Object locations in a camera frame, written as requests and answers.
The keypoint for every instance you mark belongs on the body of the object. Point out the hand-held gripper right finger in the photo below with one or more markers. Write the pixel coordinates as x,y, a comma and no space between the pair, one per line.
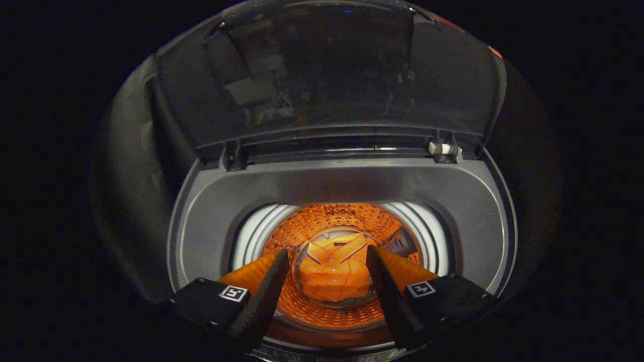
390,301

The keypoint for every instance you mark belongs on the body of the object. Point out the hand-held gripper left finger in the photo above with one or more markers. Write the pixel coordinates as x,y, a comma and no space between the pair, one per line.
261,301

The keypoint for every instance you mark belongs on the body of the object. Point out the yellow polo shirt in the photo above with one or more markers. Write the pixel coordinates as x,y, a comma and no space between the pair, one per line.
334,274

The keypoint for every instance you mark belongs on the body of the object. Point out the grey washing machine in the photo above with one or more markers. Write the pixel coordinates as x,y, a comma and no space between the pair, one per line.
216,221

